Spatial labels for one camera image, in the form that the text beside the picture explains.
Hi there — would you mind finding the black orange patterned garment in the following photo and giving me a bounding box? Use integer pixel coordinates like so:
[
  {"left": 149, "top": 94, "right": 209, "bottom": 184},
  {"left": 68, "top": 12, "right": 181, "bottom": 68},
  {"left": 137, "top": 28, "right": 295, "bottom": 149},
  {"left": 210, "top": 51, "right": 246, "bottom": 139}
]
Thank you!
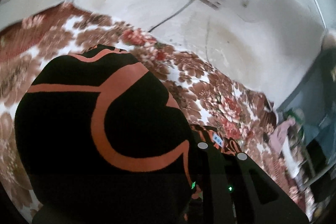
[{"left": 14, "top": 44, "right": 244, "bottom": 224}]

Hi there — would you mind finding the pink garment on pile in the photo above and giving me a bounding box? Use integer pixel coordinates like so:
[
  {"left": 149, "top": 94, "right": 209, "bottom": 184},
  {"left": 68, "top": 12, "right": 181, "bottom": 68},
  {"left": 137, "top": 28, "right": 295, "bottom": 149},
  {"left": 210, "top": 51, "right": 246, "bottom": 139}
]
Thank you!
[{"left": 268, "top": 117, "right": 295, "bottom": 155}]

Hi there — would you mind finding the brown floral fleece blanket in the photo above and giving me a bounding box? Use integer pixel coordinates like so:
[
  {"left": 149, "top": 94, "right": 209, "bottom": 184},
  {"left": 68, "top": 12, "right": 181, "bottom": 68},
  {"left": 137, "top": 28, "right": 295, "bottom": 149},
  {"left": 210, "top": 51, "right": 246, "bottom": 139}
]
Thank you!
[{"left": 1, "top": 3, "right": 314, "bottom": 222}]

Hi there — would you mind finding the black wall cable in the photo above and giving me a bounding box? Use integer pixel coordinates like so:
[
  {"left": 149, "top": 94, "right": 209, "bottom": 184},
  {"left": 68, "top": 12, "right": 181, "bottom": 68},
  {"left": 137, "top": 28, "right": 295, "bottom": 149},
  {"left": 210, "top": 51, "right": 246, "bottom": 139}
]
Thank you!
[{"left": 147, "top": 0, "right": 203, "bottom": 33}]

